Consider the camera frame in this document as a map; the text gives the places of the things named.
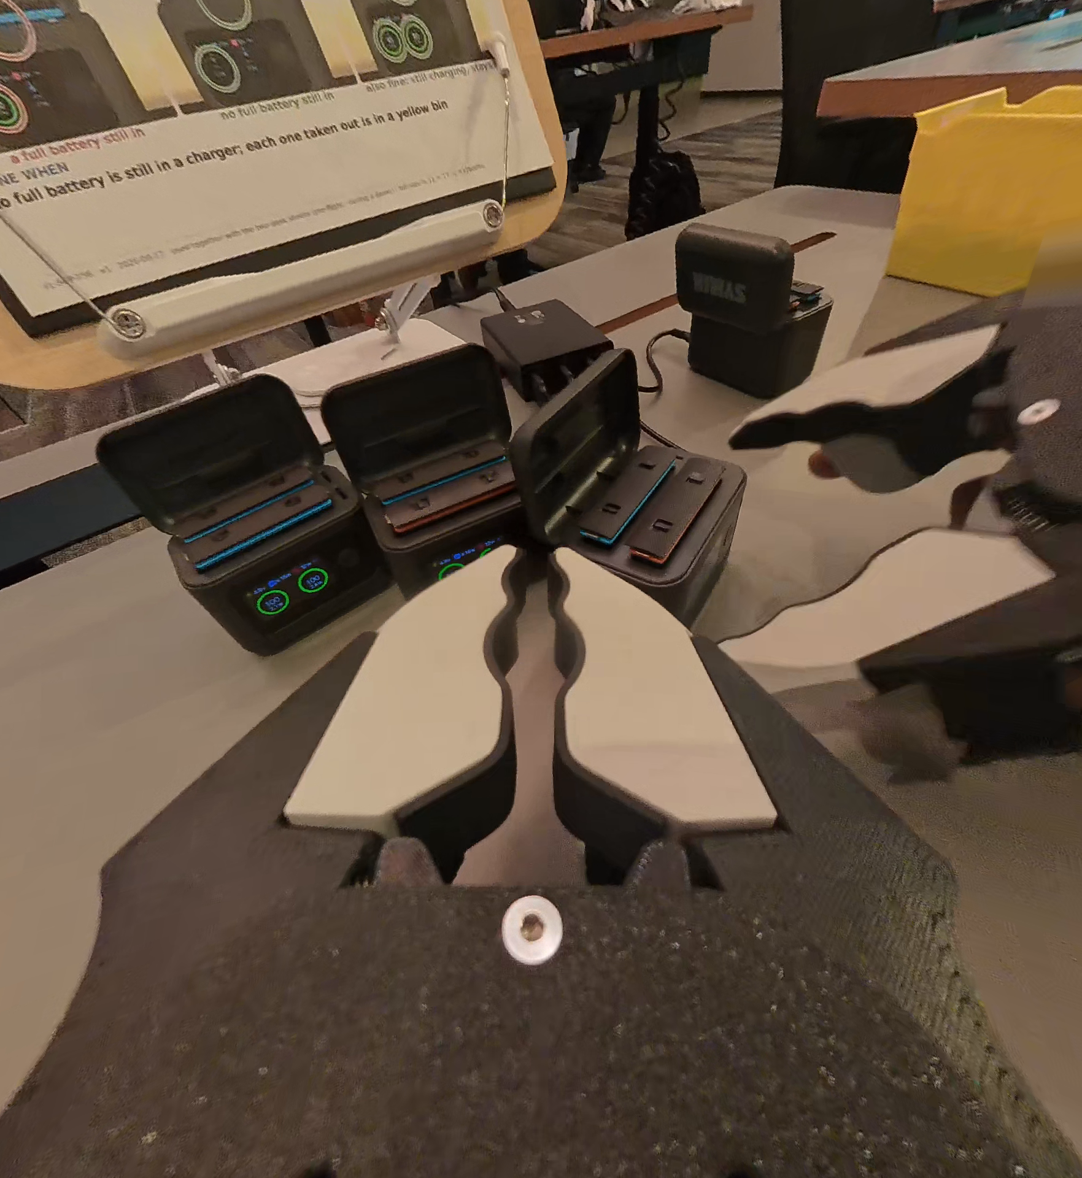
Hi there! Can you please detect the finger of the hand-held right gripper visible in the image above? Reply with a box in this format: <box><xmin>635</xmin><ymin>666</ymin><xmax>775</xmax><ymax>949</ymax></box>
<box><xmin>729</xmin><ymin>327</ymin><xmax>1011</xmax><ymax>494</ymax></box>
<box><xmin>715</xmin><ymin>528</ymin><xmax>1057</xmax><ymax>673</ymax></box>

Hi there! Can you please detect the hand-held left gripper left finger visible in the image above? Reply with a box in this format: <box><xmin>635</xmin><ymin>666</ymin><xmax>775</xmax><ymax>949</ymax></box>
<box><xmin>281</xmin><ymin>545</ymin><xmax>518</xmax><ymax>884</ymax></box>

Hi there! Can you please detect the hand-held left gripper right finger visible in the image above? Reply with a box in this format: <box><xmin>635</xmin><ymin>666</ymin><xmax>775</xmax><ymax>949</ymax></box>
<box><xmin>544</xmin><ymin>547</ymin><xmax>780</xmax><ymax>885</ymax></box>

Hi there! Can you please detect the black battery charger case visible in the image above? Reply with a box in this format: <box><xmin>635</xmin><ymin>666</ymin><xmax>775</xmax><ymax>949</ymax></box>
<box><xmin>673</xmin><ymin>223</ymin><xmax>833</xmax><ymax>400</ymax></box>
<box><xmin>95</xmin><ymin>373</ymin><xmax>392</xmax><ymax>657</ymax></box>
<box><xmin>319</xmin><ymin>345</ymin><xmax>546</xmax><ymax>601</ymax></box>
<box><xmin>507</xmin><ymin>348</ymin><xmax>747</xmax><ymax>631</ymax></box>

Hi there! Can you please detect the person's right hand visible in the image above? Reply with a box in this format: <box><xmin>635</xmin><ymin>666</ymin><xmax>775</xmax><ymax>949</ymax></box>
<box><xmin>948</xmin><ymin>474</ymin><xmax>1003</xmax><ymax>533</ymax></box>

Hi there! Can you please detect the black backpack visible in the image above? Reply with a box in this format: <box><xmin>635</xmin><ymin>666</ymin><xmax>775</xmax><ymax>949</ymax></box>
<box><xmin>625</xmin><ymin>147</ymin><xmax>708</xmax><ymax>243</ymax></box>

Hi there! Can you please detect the black partition panel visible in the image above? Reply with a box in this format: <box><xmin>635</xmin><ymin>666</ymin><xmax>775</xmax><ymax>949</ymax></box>
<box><xmin>775</xmin><ymin>0</ymin><xmax>937</xmax><ymax>192</ymax></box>

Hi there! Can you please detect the black usb charging hub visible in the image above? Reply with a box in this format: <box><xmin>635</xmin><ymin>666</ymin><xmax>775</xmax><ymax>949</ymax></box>
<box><xmin>480</xmin><ymin>298</ymin><xmax>615</xmax><ymax>403</ymax></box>

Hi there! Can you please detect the wooden desk with black legs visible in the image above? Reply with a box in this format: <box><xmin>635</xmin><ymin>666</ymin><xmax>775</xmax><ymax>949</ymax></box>
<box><xmin>541</xmin><ymin>4</ymin><xmax>754</xmax><ymax>186</ymax></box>

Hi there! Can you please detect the wooden instruction board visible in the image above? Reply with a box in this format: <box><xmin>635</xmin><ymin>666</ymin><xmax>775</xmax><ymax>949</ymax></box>
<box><xmin>0</xmin><ymin>0</ymin><xmax>568</xmax><ymax>392</ymax></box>

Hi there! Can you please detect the printed instruction sheet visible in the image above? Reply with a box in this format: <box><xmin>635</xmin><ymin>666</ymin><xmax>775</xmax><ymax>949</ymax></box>
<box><xmin>0</xmin><ymin>0</ymin><xmax>556</xmax><ymax>337</ymax></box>

